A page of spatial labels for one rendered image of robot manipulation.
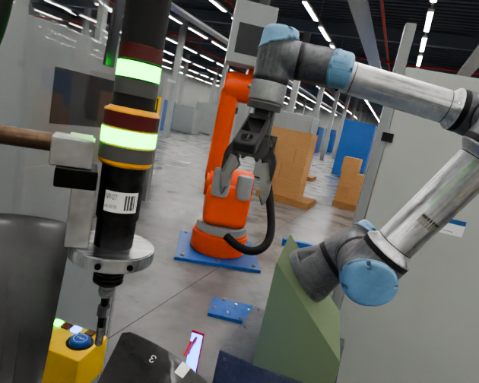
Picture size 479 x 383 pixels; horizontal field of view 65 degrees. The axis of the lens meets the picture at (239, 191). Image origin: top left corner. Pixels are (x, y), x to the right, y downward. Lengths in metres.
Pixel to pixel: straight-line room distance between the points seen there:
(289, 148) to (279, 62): 7.55
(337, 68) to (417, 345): 1.83
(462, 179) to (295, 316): 0.47
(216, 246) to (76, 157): 3.99
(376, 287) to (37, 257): 0.65
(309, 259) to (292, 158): 7.33
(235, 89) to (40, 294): 3.91
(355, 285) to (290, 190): 7.52
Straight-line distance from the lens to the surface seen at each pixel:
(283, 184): 8.38
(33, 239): 0.50
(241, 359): 1.06
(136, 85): 0.31
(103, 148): 0.31
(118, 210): 0.32
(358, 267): 0.85
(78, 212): 0.32
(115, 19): 0.34
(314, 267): 1.01
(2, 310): 0.46
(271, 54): 0.79
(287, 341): 1.00
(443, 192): 0.86
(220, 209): 4.22
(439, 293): 2.28
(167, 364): 0.67
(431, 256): 2.21
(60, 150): 0.31
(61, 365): 0.90
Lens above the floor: 1.59
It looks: 11 degrees down
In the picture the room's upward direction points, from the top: 12 degrees clockwise
